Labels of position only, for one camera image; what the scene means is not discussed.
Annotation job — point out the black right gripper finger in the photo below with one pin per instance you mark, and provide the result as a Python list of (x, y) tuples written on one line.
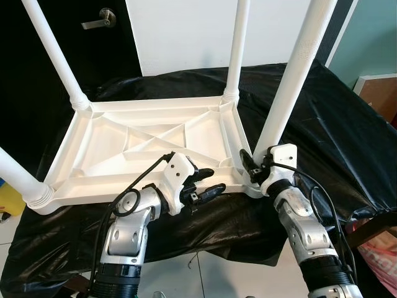
[(248, 164)]

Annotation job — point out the white plastic table top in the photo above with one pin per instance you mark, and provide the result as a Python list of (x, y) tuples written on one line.
[(142, 136)]

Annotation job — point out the white plastic table leg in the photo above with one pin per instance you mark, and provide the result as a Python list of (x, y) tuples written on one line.
[(56, 53), (25, 180), (294, 74), (237, 49)]

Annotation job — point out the black plastic table cover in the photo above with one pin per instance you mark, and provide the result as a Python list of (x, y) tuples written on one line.
[(335, 143)]

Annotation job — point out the brown wooden board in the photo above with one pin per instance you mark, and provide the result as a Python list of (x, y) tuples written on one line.
[(378, 99)]

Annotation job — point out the pink plastic bag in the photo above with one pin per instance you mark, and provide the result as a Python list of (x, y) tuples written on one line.
[(381, 261)]

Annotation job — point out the yellow plastic item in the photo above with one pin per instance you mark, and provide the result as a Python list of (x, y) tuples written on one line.
[(11, 198)]

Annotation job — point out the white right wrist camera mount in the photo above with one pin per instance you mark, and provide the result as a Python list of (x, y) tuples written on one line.
[(280, 164)]

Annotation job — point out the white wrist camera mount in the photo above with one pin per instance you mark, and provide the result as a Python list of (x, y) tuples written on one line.
[(280, 164), (177, 177)]

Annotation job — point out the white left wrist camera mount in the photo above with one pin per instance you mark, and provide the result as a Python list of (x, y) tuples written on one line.
[(177, 177)]

